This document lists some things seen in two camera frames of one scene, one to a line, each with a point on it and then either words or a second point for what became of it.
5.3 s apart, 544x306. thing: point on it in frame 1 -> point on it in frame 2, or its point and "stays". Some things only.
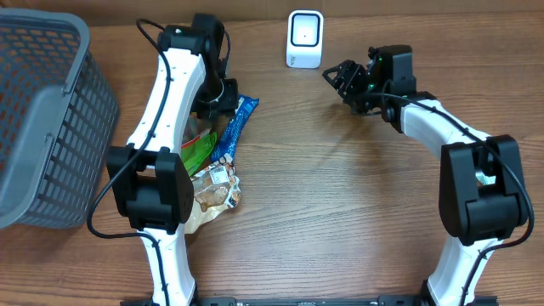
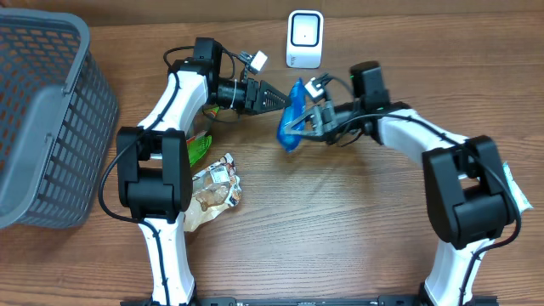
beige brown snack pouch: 215,188 stays
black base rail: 302,301 stays
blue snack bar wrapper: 227,143 -> 296,106
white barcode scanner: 304,39 stays
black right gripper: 345,72 -> 320,119
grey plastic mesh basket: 58,121 stays
